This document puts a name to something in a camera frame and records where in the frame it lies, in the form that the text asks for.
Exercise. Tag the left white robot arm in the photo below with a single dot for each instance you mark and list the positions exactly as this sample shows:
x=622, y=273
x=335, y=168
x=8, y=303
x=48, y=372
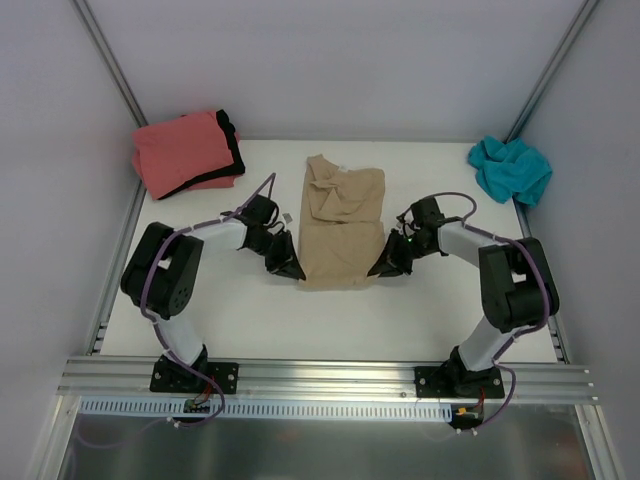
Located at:
x=161, y=274

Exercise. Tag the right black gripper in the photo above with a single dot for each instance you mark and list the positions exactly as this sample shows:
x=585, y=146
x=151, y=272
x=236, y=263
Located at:
x=400, y=247

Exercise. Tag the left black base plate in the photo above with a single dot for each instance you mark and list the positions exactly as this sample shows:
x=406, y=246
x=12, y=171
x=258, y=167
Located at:
x=220, y=377

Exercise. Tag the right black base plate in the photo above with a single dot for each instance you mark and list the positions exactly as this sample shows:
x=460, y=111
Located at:
x=444, y=382

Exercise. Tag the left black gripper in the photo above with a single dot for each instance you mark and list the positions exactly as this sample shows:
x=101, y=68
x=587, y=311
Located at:
x=275, y=248

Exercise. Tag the corner aluminium post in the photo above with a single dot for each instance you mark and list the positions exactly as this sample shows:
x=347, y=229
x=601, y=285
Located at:
x=552, y=67
x=104, y=50

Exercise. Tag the aluminium mounting rail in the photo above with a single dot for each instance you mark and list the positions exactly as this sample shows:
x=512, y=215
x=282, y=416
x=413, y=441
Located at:
x=533, y=383

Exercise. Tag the teal t shirt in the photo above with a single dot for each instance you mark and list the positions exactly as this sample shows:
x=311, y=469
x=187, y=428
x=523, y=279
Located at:
x=510, y=171

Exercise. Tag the folded black t shirt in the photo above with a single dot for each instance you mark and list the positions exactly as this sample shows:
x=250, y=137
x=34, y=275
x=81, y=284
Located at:
x=206, y=155

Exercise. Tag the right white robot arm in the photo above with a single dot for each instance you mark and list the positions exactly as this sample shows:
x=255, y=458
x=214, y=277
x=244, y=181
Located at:
x=517, y=291

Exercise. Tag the white slotted cable duct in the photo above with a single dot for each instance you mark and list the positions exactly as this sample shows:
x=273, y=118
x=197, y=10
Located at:
x=152, y=407

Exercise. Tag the right corner aluminium post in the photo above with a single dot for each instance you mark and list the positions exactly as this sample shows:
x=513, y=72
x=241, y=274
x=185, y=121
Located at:
x=552, y=67

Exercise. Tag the left corner aluminium post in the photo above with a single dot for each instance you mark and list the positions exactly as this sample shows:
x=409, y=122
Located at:
x=104, y=50

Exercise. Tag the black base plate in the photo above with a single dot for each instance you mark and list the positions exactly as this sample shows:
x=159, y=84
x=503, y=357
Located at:
x=444, y=382
x=220, y=377

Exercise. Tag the folded pink t shirt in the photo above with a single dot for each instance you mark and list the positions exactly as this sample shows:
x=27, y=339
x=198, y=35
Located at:
x=151, y=153

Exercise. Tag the beige t shirt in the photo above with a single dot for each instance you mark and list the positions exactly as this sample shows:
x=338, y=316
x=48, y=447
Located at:
x=341, y=234

